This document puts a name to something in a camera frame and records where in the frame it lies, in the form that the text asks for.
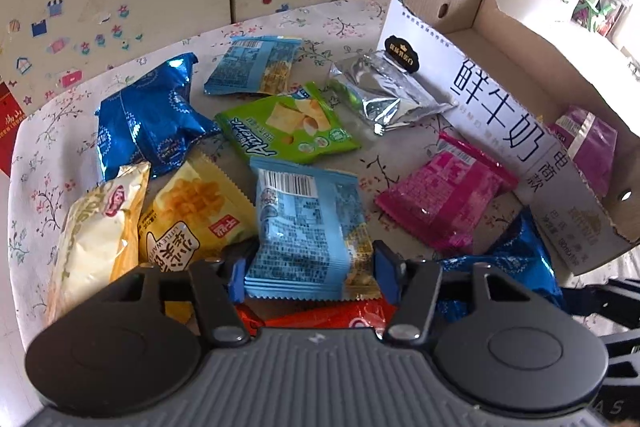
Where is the yellow waffle snack packet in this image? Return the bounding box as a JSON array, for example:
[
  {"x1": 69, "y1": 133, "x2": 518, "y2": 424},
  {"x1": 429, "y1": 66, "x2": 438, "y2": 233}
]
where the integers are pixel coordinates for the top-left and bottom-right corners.
[{"x1": 136, "y1": 149, "x2": 260, "y2": 323}]

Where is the pink snack packet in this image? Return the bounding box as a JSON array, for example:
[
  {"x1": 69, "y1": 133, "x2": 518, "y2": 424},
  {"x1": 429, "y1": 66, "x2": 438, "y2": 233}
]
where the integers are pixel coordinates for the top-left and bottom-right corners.
[{"x1": 375, "y1": 132, "x2": 518, "y2": 256}]

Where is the light blue barcode snack packet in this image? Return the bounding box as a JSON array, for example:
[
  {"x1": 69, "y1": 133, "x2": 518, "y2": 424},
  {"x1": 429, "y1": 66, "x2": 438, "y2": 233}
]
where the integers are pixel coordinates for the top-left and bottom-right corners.
[{"x1": 244, "y1": 157, "x2": 381, "y2": 301}]

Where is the dark blue foil snack packet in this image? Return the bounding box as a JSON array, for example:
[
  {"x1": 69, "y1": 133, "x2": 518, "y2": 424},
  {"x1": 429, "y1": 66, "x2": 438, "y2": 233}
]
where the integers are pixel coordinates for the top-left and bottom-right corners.
[{"x1": 96, "y1": 52, "x2": 220, "y2": 181}]

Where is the red snack packet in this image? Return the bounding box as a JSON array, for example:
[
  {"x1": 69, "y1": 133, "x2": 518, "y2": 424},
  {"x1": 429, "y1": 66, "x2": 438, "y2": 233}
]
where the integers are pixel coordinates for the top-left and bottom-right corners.
[{"x1": 235, "y1": 298, "x2": 397, "y2": 335}]

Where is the cream bread snack packet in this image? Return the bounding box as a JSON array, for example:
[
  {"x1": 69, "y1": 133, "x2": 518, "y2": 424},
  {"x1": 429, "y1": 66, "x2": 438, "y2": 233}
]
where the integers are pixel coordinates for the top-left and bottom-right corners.
[{"x1": 46, "y1": 161, "x2": 151, "y2": 325}]

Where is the purple snack packet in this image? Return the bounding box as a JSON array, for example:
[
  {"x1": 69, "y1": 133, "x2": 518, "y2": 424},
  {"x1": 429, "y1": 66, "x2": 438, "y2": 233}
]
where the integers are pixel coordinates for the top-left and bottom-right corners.
[{"x1": 550, "y1": 105, "x2": 618, "y2": 198}]

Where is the green cracker snack packet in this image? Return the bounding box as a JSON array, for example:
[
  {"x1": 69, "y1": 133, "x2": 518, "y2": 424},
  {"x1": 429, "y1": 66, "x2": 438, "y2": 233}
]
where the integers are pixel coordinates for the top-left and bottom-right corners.
[{"x1": 216, "y1": 82, "x2": 360, "y2": 165}]

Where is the silver foil snack packet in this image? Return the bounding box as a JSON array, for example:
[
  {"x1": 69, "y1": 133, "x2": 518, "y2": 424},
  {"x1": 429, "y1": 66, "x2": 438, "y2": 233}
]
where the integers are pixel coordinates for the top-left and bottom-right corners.
[{"x1": 328, "y1": 50, "x2": 457, "y2": 136}]

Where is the floral tablecloth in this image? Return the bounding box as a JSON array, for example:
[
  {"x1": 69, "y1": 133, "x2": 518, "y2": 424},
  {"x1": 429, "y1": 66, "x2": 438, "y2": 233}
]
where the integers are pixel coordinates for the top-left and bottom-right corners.
[{"x1": 8, "y1": 0, "x2": 640, "y2": 358}]

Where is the cardboard milk box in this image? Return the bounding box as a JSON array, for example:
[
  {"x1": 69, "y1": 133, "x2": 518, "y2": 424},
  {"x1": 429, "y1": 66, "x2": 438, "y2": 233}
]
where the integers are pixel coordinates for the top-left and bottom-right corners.
[{"x1": 378, "y1": 0, "x2": 639, "y2": 275}]

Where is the light blue cracker packet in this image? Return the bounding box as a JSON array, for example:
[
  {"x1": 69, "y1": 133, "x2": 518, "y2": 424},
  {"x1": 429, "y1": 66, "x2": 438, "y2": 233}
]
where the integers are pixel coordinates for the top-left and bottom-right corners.
[{"x1": 204, "y1": 36, "x2": 303, "y2": 96}]

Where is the red gift box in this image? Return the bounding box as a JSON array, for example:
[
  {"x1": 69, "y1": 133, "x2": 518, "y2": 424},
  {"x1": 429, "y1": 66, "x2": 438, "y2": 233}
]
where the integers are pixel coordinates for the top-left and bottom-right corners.
[{"x1": 0, "y1": 82, "x2": 25, "y2": 176}]

